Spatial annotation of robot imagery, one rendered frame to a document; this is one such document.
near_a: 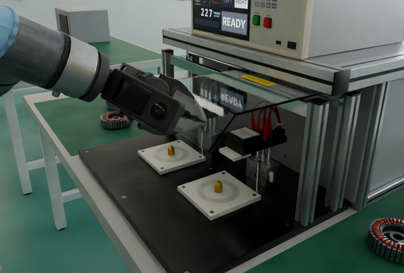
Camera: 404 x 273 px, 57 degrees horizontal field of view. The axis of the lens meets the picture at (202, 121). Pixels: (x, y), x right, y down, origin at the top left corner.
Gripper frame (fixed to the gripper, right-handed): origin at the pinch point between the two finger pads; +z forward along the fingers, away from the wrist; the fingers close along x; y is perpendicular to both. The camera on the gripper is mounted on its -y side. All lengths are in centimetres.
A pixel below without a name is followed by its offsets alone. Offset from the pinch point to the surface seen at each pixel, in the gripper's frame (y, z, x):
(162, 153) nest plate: 42, 25, 17
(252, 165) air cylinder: 17.3, 35.8, 7.3
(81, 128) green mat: 82, 16, 26
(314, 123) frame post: -3.9, 22.8, -8.1
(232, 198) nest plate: 11.3, 27.6, 15.5
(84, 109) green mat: 103, 22, 22
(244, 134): 15.2, 26.1, 0.4
